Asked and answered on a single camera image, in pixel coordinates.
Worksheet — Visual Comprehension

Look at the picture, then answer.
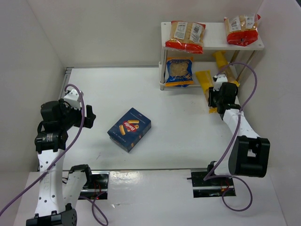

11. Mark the yellow spaghetti pack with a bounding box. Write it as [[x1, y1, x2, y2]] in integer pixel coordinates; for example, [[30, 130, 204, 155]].
[[195, 70, 213, 105], [213, 50, 239, 87]]

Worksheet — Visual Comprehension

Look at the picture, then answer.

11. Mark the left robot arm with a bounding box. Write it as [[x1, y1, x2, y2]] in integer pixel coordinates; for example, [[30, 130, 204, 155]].
[[26, 99, 96, 226]]

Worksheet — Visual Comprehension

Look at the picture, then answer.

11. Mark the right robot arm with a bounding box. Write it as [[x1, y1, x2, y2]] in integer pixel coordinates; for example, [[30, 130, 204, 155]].
[[204, 82, 270, 181]]

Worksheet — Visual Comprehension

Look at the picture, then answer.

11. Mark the yellow spaghetti pack on shelf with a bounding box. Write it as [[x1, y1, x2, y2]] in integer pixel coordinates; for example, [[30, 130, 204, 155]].
[[213, 50, 239, 87]]

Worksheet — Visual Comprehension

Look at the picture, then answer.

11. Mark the blue orange pasta bag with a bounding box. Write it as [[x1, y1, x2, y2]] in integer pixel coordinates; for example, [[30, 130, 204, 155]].
[[166, 57, 194, 87]]

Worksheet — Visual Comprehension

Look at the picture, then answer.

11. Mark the white two-tier shelf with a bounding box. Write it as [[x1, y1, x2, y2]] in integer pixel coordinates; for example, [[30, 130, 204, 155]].
[[159, 22, 264, 90]]

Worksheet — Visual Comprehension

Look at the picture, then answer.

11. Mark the red pasta bag left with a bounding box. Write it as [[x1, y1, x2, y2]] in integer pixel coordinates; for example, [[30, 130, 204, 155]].
[[165, 21, 206, 54]]

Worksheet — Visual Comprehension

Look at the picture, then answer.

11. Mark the red pasta bag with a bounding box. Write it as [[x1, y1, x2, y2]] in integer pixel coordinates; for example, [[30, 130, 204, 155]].
[[224, 14, 261, 47], [165, 21, 206, 54]]

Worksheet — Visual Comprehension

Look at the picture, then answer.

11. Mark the red pasta bag right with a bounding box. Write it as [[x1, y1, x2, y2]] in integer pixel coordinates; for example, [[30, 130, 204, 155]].
[[224, 14, 261, 47]]

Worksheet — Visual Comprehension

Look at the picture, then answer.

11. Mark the blue Barilla rigatoni box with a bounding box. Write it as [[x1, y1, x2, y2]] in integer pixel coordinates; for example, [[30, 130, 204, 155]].
[[107, 108, 151, 153]]

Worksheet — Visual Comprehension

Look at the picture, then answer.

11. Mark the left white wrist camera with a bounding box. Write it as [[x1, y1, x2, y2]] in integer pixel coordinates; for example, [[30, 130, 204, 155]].
[[63, 89, 83, 110]]

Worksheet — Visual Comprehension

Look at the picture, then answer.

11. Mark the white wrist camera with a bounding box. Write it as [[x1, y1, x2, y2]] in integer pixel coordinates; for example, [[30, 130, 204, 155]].
[[63, 89, 83, 110], [213, 73, 228, 91]]

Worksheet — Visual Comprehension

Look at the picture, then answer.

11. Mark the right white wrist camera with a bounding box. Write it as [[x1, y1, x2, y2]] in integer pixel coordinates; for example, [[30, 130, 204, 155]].
[[213, 73, 228, 91]]

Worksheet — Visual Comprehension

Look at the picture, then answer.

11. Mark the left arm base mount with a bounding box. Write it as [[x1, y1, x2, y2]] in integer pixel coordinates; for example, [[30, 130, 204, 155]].
[[80, 170, 109, 200]]

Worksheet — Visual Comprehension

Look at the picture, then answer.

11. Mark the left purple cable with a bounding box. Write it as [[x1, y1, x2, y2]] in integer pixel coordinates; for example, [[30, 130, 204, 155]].
[[0, 84, 109, 226]]

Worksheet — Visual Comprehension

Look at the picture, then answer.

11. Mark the purple cable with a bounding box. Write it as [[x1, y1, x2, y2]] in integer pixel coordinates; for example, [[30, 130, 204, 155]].
[[0, 84, 109, 226], [203, 62, 258, 212]]

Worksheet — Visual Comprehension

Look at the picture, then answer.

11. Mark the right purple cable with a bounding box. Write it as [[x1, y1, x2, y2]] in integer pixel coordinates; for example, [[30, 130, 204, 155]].
[[203, 62, 258, 212]]

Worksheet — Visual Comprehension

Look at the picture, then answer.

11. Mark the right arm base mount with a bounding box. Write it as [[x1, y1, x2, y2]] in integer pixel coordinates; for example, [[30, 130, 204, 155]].
[[186, 171, 236, 198]]

